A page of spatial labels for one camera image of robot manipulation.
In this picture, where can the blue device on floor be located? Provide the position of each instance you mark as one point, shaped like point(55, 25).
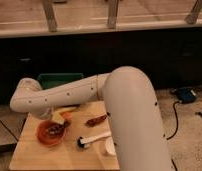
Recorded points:
point(185, 95)

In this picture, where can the white cup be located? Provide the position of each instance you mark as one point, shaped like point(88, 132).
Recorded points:
point(109, 146)

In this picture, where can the wooden chair leg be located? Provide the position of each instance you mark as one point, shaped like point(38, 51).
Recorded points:
point(112, 13)
point(49, 14)
point(192, 17)

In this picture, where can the right wooden chair leg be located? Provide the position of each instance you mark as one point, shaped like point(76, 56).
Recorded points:
point(192, 17)

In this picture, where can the left wooden chair leg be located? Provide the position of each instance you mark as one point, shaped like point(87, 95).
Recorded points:
point(49, 14)

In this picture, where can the middle wooden chair leg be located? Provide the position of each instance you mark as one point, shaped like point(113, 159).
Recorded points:
point(112, 13)

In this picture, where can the white handled brush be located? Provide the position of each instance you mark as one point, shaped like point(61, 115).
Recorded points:
point(85, 142)

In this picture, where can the green plastic bin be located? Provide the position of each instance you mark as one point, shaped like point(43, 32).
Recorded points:
point(50, 80)

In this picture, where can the orange fruit toy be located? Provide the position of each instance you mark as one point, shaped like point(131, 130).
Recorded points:
point(67, 117)

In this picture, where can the red bowl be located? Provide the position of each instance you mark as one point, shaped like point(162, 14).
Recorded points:
point(49, 140)

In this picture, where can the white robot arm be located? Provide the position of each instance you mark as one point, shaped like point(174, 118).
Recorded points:
point(131, 106)

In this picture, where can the wooden table board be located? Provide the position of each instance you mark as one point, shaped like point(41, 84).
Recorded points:
point(30, 155)

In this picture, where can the yellow banana toy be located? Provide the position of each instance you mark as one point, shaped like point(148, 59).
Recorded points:
point(57, 114)

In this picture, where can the red chili pepper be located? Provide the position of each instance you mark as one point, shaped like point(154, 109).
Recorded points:
point(95, 121)

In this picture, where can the dark purple grapes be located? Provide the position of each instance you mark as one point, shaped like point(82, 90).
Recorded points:
point(54, 130)

